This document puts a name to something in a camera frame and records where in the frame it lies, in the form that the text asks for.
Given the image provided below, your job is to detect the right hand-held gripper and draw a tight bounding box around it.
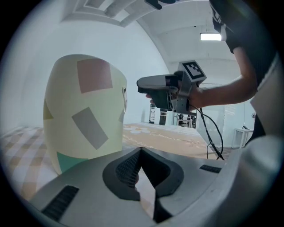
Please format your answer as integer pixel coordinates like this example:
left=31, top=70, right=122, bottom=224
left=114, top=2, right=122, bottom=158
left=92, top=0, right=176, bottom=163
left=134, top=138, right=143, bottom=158
left=136, top=60, right=207, bottom=113

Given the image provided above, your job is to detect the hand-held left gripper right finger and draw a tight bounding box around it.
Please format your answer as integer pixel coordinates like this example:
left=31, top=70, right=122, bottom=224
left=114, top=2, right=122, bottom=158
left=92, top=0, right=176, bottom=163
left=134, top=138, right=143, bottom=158
left=141, top=147, right=185, bottom=223

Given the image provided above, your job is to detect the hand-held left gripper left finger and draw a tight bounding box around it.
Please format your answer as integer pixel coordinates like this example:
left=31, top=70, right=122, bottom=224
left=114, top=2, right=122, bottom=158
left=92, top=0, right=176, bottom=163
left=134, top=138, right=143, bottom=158
left=102, top=147, right=142, bottom=201

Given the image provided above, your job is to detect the pastel patchwork container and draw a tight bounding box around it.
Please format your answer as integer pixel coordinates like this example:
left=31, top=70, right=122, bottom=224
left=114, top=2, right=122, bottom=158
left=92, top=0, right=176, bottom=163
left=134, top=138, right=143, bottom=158
left=43, top=54, right=129, bottom=176

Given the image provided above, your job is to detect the person's right forearm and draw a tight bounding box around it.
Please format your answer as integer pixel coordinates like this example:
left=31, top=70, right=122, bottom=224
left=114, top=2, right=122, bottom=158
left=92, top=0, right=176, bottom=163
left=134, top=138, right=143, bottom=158
left=201, top=74, right=259, bottom=108

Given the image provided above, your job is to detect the person's right hand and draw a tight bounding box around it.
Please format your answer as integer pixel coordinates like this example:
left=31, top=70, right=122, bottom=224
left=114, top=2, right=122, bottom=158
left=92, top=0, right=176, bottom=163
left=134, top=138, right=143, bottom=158
left=188, top=86, right=207, bottom=112

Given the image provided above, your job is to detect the black standing banner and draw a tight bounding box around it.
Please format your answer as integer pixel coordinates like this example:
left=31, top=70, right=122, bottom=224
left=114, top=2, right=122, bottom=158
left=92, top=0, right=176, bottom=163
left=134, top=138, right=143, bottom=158
left=149, top=103, right=156, bottom=124
left=159, top=109, right=168, bottom=125

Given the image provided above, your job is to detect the yellow floral table mat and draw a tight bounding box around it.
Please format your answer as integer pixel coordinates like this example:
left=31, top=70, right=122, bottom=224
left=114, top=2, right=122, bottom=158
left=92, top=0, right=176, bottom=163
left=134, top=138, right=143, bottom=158
left=122, top=122, right=225, bottom=160

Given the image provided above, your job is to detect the rectangular ceiling light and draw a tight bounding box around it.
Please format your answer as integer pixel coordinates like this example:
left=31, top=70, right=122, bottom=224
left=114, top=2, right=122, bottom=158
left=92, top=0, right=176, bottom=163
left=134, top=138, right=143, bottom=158
left=199, top=32, right=223, bottom=42

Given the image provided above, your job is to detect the white side table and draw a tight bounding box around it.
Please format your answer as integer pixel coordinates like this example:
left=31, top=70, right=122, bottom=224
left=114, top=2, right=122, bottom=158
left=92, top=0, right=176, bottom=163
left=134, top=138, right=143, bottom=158
left=233, top=128, right=254, bottom=149

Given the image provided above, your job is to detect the person's black shirt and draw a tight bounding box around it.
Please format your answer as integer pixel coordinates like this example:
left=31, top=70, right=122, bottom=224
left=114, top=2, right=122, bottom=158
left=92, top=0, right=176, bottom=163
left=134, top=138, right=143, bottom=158
left=209, top=0, right=279, bottom=90

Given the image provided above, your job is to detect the checkered tablecloth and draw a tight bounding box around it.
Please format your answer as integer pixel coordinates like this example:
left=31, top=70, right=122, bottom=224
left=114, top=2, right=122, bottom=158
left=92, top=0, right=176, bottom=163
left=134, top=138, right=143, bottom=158
left=0, top=125, right=59, bottom=201

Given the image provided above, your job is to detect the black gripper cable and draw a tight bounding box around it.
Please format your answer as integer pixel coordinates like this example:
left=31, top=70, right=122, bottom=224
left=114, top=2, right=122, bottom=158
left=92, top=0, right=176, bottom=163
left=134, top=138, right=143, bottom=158
left=192, top=106, right=225, bottom=160

